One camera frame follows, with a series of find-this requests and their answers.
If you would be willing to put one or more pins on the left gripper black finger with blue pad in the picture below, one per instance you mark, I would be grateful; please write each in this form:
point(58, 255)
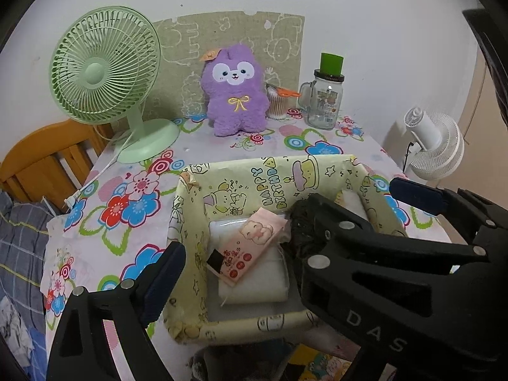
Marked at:
point(80, 348)

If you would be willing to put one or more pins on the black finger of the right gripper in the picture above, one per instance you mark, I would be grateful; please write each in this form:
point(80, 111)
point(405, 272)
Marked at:
point(477, 220)
point(431, 310)

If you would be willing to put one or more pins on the pink cartoon tissue packet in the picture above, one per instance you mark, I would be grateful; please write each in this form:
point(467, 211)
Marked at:
point(240, 253)

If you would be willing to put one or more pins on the black knitted soft item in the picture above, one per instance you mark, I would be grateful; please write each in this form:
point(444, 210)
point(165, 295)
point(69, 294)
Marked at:
point(299, 233)

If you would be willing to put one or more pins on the white clip fan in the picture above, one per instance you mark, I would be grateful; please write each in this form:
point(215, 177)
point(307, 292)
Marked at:
point(441, 144)

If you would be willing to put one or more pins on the yellow black cartoon packet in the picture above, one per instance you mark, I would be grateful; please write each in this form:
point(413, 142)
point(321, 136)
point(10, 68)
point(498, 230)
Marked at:
point(308, 364)

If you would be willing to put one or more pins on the orange green tissue packet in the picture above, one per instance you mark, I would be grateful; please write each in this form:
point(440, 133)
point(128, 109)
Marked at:
point(350, 200)

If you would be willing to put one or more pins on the blue plaid bedding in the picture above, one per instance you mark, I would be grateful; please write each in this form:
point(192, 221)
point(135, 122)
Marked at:
point(23, 244)

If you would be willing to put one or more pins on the floral tablecloth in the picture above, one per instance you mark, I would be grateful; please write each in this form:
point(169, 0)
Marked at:
point(120, 223)

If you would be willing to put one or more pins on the white tissue pack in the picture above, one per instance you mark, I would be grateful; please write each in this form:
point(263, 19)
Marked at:
point(267, 282)

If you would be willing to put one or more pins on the green cartoon fabric storage box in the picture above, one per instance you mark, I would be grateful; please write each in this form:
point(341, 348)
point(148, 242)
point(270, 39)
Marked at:
point(230, 192)

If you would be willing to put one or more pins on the orange wooden chair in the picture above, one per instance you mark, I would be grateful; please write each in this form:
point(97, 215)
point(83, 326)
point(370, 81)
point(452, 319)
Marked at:
point(32, 171)

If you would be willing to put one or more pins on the glass mug jar green lid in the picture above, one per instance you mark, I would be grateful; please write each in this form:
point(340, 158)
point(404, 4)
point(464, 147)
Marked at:
point(321, 98)

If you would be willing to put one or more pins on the cotton swab container orange lid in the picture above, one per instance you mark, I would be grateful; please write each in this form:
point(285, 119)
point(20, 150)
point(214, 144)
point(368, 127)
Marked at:
point(280, 101)

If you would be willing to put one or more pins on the purple plush bunny toy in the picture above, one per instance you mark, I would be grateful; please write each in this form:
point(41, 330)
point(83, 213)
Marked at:
point(233, 82)

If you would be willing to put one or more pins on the green desk fan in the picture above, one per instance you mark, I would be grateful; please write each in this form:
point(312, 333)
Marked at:
point(103, 69)

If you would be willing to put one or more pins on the green cartoon wall mat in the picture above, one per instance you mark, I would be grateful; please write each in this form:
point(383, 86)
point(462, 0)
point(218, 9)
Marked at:
point(275, 39)

